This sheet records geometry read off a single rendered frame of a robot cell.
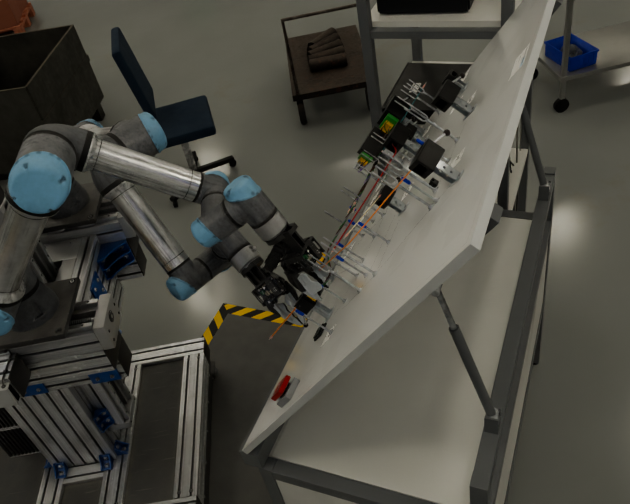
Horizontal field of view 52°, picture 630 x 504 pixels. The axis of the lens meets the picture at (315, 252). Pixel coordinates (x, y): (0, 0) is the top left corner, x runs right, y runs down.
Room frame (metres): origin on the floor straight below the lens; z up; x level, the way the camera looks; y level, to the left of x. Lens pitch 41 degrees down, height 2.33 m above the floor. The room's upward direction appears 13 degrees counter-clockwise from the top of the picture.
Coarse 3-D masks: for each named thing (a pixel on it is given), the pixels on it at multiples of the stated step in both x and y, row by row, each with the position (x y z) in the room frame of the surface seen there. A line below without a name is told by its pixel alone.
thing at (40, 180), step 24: (24, 144) 1.27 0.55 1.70; (48, 144) 1.26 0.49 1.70; (72, 144) 1.31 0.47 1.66; (24, 168) 1.18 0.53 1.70; (48, 168) 1.18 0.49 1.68; (72, 168) 1.24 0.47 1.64; (24, 192) 1.17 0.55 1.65; (48, 192) 1.17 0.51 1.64; (24, 216) 1.19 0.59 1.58; (48, 216) 1.19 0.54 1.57; (0, 240) 1.21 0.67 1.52; (24, 240) 1.19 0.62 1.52; (0, 264) 1.19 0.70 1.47; (24, 264) 1.21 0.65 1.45; (0, 288) 1.19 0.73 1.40; (24, 288) 1.24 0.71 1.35; (0, 312) 1.17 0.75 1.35
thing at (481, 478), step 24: (552, 168) 1.68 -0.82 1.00; (552, 192) 1.65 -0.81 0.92; (528, 240) 1.38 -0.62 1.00; (528, 264) 1.28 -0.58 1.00; (528, 288) 1.20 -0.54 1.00; (504, 360) 0.98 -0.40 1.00; (504, 384) 0.91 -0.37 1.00; (504, 408) 0.85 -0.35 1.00; (480, 456) 0.75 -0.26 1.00; (480, 480) 0.69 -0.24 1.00
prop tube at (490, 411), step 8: (456, 336) 0.84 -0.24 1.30; (456, 344) 0.84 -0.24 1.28; (464, 344) 0.84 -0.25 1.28; (464, 352) 0.83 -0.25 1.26; (464, 360) 0.83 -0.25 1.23; (472, 360) 0.83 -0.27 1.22; (472, 368) 0.83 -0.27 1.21; (472, 376) 0.82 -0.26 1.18; (480, 376) 0.83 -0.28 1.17; (480, 384) 0.82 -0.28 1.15; (480, 392) 0.82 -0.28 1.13; (480, 400) 0.82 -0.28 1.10; (488, 400) 0.81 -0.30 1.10; (488, 408) 0.81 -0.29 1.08; (496, 408) 0.82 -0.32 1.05; (488, 416) 0.81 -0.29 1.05; (496, 416) 0.80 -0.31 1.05
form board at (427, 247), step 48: (528, 0) 1.66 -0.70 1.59; (480, 96) 1.35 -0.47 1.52; (480, 144) 1.03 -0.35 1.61; (432, 192) 1.10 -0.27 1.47; (480, 192) 0.81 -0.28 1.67; (432, 240) 0.85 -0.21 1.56; (480, 240) 0.69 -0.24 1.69; (336, 288) 1.32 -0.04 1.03; (384, 288) 0.90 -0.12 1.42; (432, 288) 0.71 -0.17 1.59; (336, 336) 0.96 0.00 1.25
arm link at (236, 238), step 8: (240, 232) 1.41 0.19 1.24; (224, 240) 1.38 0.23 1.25; (232, 240) 1.37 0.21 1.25; (240, 240) 1.38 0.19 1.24; (216, 248) 1.39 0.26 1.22; (224, 248) 1.37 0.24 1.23; (232, 248) 1.36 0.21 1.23; (240, 248) 1.35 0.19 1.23; (224, 256) 1.39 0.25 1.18; (232, 256) 1.35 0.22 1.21
